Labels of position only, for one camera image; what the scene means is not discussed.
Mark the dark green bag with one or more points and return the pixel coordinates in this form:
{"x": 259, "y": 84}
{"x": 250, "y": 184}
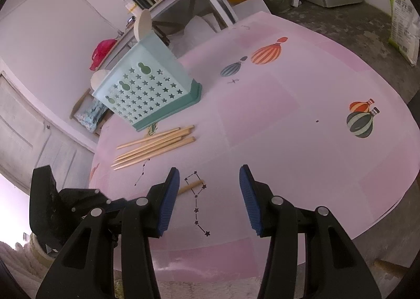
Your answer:
{"x": 277, "y": 0}

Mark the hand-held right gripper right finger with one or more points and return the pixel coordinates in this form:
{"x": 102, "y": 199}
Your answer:
{"x": 251, "y": 200}

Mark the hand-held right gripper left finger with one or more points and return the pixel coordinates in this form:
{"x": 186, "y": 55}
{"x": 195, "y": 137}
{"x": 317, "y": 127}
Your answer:
{"x": 169, "y": 200}

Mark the red plastic bag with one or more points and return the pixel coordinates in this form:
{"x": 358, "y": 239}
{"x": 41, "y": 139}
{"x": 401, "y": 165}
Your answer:
{"x": 103, "y": 51}

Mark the white plastic bottle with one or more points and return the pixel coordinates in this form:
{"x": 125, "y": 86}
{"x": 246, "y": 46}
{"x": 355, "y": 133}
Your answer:
{"x": 129, "y": 5}

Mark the wooden chopstick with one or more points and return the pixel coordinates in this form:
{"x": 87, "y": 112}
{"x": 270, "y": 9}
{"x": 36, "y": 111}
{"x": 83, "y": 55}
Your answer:
{"x": 149, "y": 150}
{"x": 154, "y": 143}
{"x": 192, "y": 186}
{"x": 157, "y": 153}
{"x": 144, "y": 148}
{"x": 147, "y": 138}

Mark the white door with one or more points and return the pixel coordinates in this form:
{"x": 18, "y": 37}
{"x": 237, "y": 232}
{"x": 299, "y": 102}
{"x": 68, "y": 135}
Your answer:
{"x": 32, "y": 141}

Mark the black device with screen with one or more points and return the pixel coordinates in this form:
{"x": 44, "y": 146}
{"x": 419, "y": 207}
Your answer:
{"x": 130, "y": 20}

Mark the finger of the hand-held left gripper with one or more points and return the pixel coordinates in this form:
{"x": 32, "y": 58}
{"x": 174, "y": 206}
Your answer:
{"x": 85, "y": 199}

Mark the pink printed tablecloth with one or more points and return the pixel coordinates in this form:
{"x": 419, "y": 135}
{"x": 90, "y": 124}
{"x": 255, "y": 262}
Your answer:
{"x": 295, "y": 122}

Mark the mint green utensil holder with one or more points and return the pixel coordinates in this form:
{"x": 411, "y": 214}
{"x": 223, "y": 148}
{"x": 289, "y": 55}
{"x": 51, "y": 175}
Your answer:
{"x": 157, "y": 66}

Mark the yellow green rice sack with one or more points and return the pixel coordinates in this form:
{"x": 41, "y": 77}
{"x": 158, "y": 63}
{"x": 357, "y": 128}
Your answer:
{"x": 403, "y": 23}

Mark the patterned light blue cloth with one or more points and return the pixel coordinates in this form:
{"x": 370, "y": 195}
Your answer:
{"x": 92, "y": 115}

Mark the white sack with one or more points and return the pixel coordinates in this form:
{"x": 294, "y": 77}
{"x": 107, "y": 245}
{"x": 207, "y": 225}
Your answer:
{"x": 200, "y": 28}

